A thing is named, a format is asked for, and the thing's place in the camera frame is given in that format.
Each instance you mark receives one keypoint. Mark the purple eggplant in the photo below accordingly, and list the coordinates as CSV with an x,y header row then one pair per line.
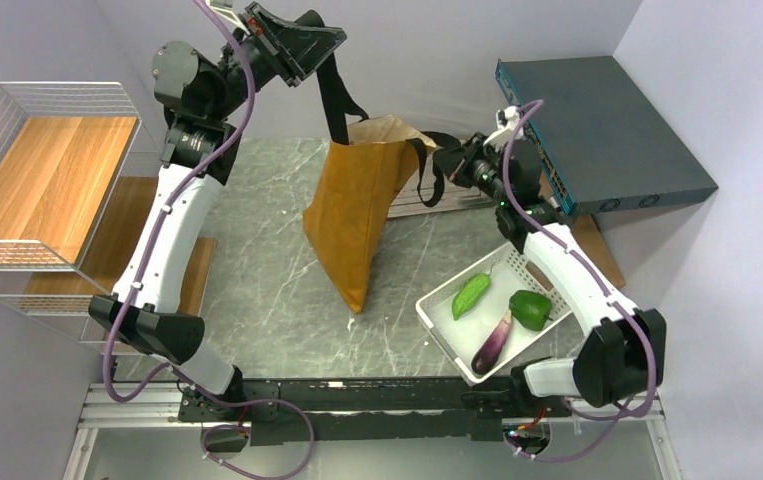
x,y
488,354

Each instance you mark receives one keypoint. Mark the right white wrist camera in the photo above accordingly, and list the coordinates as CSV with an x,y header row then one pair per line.
x,y
507,121

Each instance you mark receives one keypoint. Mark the green bitter gourd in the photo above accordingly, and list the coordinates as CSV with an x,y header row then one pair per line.
x,y
470,294

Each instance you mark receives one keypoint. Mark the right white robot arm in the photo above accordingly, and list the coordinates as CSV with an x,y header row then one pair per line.
x,y
623,350

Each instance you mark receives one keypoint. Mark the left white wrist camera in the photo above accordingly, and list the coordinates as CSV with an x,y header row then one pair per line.
x,y
225,10

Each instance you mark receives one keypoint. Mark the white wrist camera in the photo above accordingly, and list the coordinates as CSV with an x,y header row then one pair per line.
x,y
507,121
225,10

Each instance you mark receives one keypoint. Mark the green bell pepper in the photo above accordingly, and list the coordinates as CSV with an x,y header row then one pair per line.
x,y
530,309

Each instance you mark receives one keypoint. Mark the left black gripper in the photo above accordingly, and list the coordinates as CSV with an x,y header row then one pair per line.
x,y
297,48

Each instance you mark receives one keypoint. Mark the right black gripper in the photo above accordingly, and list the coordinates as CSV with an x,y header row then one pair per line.
x,y
456,163

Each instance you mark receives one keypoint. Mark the white plastic basket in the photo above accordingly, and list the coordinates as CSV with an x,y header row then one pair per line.
x,y
461,339

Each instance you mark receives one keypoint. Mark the dark network switch box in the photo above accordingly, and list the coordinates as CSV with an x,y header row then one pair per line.
x,y
603,145

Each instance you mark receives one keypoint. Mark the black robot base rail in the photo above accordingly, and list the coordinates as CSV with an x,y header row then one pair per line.
x,y
294,410

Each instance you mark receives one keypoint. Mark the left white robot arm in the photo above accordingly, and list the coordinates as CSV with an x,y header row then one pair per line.
x,y
200,147

